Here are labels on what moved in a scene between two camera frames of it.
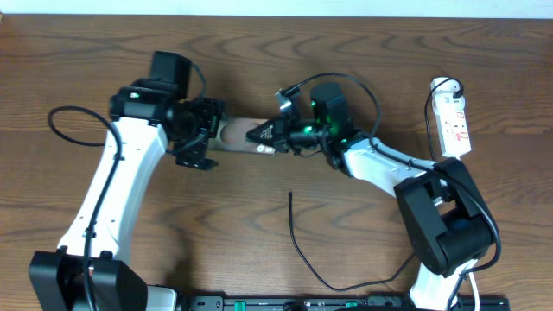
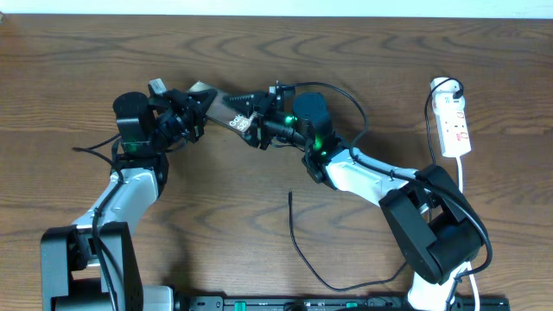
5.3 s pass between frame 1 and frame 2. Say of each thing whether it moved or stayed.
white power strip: stayed
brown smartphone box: moved
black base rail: stayed
